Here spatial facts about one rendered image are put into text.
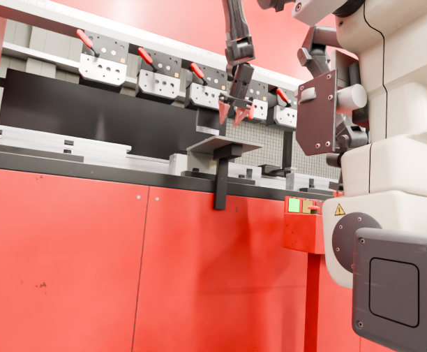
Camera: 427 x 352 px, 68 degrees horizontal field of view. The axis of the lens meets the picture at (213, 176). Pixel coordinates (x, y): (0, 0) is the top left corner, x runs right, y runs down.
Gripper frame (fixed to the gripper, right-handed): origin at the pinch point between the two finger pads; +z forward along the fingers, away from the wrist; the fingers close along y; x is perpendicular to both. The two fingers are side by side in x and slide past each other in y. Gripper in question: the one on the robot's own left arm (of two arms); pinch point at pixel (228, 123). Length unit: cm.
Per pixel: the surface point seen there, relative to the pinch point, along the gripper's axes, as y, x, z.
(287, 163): -97, -85, 40
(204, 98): 3.3, -20.3, -2.9
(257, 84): -20.4, -26.8, -12.7
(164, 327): 15, 30, 61
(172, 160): 13.1, -9.6, 20.4
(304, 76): -46, -33, -22
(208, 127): -1.0, -18.4, 7.5
